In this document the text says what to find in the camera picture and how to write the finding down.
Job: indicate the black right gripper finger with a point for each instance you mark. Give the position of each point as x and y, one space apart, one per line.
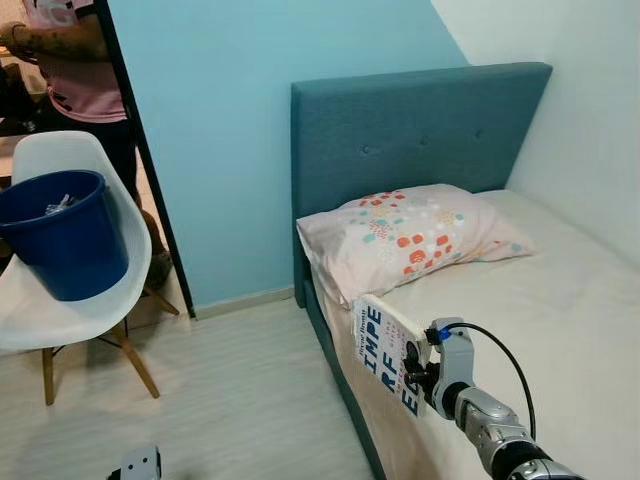
413 370

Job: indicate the white book with blue letters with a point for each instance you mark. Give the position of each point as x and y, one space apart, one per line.
385 345

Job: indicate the pink pillow with coloured dots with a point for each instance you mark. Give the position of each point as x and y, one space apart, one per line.
400 240

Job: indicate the mattress with cream sheet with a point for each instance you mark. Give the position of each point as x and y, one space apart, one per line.
540 300

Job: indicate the white baseboard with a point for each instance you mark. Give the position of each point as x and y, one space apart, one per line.
245 302

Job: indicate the teal upholstered headboard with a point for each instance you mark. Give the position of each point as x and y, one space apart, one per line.
420 130

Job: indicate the white chair with wooden legs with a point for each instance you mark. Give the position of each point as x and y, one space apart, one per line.
60 320

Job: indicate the dark blue plastic bucket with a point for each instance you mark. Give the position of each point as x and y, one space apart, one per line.
70 250

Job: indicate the grey clutter in bucket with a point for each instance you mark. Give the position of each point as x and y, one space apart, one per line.
62 205

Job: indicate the person in pink shirt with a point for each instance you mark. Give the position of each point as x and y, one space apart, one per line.
80 90

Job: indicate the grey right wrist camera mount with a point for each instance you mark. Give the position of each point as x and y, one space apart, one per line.
455 355

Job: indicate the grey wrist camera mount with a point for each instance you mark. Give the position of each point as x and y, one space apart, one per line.
142 465
455 355

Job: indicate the teal upholstered bed frame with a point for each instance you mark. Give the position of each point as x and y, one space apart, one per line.
340 390

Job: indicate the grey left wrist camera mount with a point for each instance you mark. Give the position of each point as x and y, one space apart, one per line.
142 465

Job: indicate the black door frame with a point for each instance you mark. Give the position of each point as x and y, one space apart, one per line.
137 130

